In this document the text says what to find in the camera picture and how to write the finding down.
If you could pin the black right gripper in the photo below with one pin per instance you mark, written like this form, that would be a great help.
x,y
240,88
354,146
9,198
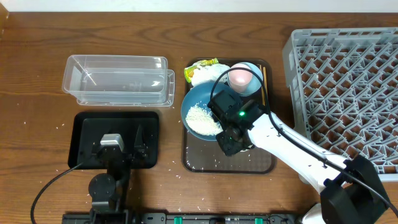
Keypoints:
x,y
229,148

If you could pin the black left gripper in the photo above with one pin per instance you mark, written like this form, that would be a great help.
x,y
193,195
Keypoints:
x,y
116,152

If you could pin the wooden chopstick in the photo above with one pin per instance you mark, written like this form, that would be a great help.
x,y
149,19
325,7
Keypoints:
x,y
263,96
265,77

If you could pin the pink plastic cup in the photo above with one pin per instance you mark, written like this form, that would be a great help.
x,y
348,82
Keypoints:
x,y
239,78

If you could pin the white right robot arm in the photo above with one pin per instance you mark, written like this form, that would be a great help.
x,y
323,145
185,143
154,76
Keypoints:
x,y
350,190

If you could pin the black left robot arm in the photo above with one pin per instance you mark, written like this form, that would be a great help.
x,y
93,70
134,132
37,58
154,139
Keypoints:
x,y
109,190

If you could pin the grey dishwasher rack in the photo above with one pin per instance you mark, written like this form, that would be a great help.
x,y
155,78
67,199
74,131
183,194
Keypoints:
x,y
343,86

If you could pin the black plastic bin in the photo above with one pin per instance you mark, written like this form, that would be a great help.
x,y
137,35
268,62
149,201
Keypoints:
x,y
90,126

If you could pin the pile of white rice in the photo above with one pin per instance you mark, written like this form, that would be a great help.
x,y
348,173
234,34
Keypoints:
x,y
201,122

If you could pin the dark brown serving tray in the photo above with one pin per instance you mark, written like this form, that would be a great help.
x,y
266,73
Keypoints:
x,y
206,156

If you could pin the dark blue plate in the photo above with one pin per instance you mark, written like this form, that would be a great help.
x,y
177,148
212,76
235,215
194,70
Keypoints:
x,y
199,96

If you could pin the light blue bowl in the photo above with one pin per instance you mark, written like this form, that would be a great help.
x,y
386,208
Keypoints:
x,y
255,84

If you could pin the clear plastic container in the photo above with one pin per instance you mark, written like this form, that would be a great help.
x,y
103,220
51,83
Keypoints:
x,y
81,70

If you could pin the green yellow snack wrapper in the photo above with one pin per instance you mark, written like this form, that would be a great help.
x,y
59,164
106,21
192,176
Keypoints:
x,y
189,71

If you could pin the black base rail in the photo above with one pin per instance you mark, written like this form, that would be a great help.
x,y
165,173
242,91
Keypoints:
x,y
162,218

